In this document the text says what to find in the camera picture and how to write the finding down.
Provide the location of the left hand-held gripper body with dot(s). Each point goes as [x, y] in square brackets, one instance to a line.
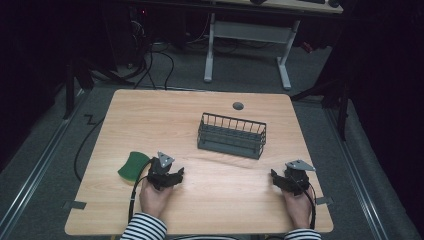
[159, 173]

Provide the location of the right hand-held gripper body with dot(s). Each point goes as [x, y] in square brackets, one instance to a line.
[297, 181]

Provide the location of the green sponge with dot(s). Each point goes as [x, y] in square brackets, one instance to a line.
[133, 166]

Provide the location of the person's right hand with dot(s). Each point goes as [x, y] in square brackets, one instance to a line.
[299, 210]

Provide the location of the person's left hand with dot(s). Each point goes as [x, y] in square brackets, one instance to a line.
[154, 201]

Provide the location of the grey tape strip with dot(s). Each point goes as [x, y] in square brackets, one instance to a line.
[75, 205]
[324, 200]

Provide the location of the black floor stand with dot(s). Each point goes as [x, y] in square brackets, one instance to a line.
[69, 90]
[341, 110]

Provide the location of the black computer tower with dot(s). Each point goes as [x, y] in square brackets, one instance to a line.
[128, 36]

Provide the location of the metal floor rail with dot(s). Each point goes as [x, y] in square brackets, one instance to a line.
[358, 180]
[30, 180]

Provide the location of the white frame wooden desk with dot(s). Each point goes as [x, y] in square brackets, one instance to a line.
[250, 31]

